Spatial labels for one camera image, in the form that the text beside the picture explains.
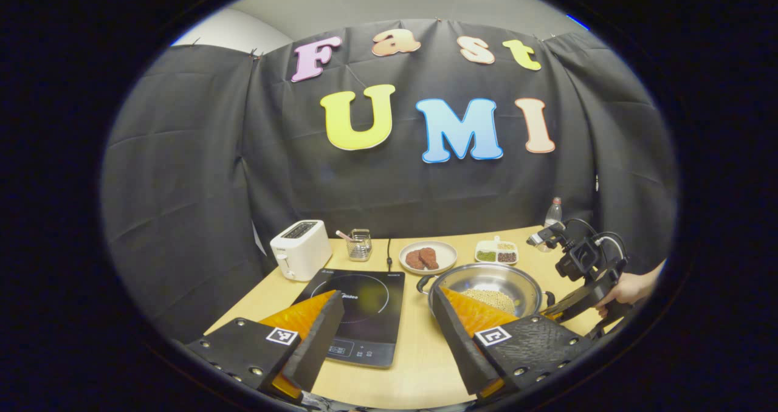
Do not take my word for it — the white divided bean dish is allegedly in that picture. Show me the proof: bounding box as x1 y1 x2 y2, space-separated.
475 236 518 264

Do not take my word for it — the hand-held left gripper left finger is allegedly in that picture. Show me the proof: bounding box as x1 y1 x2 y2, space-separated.
182 289 345 400

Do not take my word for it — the black backdrop cloth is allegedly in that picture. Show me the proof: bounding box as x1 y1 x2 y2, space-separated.
100 18 678 343

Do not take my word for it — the pile of soybeans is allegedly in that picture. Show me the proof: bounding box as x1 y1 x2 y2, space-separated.
460 288 516 314

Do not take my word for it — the white toaster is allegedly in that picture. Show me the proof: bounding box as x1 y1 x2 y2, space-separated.
270 219 332 282

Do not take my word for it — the clear bottle with red label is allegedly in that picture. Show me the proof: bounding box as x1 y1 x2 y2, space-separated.
543 197 563 252

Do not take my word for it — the black induction cooktop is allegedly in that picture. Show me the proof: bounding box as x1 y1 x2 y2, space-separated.
292 269 406 369

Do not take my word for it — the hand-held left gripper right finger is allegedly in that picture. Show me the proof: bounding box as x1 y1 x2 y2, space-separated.
432 286 599 400

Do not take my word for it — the wire mesh holder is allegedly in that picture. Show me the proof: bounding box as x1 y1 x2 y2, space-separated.
347 228 373 262

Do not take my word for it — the stainless steel pot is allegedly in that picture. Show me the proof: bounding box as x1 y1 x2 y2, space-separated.
416 263 556 321

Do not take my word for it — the white round plate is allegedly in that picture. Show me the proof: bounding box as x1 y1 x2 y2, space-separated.
399 241 458 276

